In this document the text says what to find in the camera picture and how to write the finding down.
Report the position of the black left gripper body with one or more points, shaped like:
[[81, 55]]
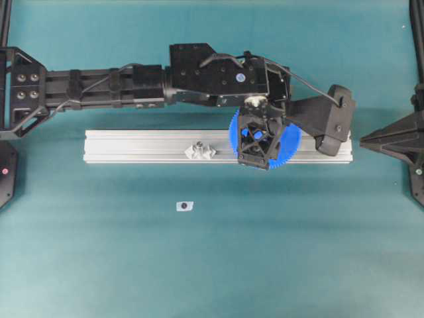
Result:
[[272, 104]]

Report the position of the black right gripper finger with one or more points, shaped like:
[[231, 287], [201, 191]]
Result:
[[412, 156], [412, 123]]

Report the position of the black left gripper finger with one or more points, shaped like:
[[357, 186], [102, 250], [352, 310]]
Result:
[[260, 124]]

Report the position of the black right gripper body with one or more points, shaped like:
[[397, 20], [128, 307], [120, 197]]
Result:
[[417, 101]]

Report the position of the large blue plastic gear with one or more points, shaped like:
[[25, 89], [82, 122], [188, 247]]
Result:
[[289, 143]]

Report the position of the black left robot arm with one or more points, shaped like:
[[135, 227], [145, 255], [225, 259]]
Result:
[[258, 88]]

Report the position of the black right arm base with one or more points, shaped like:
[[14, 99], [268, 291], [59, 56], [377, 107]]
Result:
[[416, 183]]

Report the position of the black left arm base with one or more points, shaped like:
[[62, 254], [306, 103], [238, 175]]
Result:
[[8, 168]]

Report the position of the small white tape marker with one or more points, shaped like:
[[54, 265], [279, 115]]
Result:
[[183, 206]]

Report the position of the short steel shaft clear mount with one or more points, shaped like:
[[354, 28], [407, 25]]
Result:
[[200, 151]]

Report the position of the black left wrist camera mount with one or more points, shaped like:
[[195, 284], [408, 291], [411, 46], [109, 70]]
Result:
[[328, 122]]

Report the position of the black right frame post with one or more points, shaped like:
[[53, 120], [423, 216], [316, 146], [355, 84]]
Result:
[[416, 20]]

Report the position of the black frame post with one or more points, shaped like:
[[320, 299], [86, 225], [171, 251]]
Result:
[[416, 20], [5, 17]]

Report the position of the long aluminium extrusion rail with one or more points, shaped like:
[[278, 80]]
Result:
[[168, 146]]

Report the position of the black left frame post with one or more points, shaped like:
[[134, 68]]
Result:
[[5, 17]]

